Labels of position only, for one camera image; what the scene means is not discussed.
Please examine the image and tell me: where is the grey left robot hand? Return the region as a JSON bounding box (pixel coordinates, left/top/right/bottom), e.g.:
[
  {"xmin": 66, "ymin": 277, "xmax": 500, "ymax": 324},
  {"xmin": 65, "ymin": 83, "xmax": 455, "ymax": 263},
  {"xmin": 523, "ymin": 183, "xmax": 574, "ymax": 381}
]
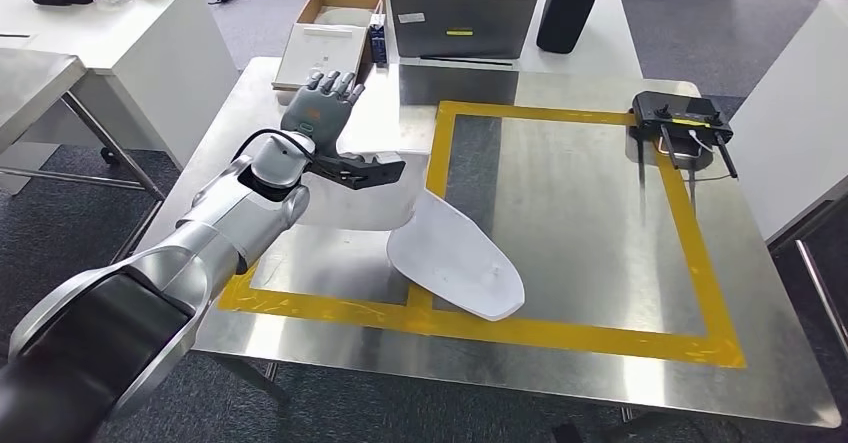
[{"xmin": 280, "ymin": 70, "xmax": 366, "ymax": 158}]

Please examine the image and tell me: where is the stainless steel workbench table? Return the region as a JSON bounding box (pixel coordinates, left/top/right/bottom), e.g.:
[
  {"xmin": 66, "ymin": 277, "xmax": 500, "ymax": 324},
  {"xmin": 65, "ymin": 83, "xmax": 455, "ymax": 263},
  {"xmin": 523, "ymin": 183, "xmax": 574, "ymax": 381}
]
[{"xmin": 135, "ymin": 55, "xmax": 843, "ymax": 429}]

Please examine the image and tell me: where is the grey laptop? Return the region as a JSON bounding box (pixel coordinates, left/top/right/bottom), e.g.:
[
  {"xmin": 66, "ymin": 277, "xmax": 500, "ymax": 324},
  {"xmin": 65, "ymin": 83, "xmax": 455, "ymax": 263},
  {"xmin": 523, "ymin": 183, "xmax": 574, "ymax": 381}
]
[{"xmin": 387, "ymin": 0, "xmax": 540, "ymax": 69}]

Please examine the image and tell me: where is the white-topped cardboard box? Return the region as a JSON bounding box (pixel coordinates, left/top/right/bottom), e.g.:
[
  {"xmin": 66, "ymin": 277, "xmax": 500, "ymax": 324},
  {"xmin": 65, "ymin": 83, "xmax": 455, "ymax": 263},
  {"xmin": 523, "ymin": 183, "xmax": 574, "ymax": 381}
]
[{"xmin": 272, "ymin": 22, "xmax": 371, "ymax": 94}]

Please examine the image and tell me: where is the black case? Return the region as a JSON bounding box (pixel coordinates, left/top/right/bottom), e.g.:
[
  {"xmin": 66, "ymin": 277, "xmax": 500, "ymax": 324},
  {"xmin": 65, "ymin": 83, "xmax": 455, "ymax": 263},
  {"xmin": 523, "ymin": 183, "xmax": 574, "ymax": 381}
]
[{"xmin": 535, "ymin": 0, "xmax": 604, "ymax": 55}]

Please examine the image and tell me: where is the small blue carton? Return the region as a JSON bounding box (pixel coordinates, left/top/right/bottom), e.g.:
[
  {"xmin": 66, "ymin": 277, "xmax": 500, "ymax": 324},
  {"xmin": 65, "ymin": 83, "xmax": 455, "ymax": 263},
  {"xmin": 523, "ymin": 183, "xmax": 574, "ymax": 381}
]
[{"xmin": 368, "ymin": 12, "xmax": 390, "ymax": 66}]

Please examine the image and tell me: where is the black remote controller with antennas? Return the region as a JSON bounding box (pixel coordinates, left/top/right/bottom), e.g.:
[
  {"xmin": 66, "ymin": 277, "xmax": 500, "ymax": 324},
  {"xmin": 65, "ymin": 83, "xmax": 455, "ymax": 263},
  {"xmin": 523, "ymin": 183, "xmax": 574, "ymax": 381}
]
[{"xmin": 627, "ymin": 90, "xmax": 741, "ymax": 181}]

